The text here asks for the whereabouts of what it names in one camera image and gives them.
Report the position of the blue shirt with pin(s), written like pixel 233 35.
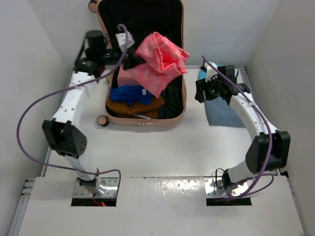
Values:
pixel 130 94

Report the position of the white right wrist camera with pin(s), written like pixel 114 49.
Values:
pixel 213 65

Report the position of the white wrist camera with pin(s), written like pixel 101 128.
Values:
pixel 124 40
pixel 213 65

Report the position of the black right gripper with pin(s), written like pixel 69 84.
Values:
pixel 202 85

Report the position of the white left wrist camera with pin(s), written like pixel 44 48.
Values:
pixel 124 40

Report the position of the pink open suitcase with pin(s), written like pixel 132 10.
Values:
pixel 141 18

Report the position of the brown shorts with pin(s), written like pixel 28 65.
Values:
pixel 135 111

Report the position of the turquoise folded shirt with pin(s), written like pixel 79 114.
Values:
pixel 207 73

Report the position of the pink toiletry box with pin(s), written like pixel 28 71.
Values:
pixel 125 79

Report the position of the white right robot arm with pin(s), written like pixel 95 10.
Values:
pixel 269 148

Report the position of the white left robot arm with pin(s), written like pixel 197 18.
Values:
pixel 62 130

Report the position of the metal base plate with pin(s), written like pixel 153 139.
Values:
pixel 101 188
pixel 214 189

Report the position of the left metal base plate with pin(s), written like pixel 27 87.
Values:
pixel 101 188

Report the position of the coral patterned garment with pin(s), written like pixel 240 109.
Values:
pixel 164 61

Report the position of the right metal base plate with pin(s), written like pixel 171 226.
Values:
pixel 214 189

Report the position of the grey folded garment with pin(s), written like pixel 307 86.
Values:
pixel 218 113

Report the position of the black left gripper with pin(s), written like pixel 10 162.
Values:
pixel 132 60

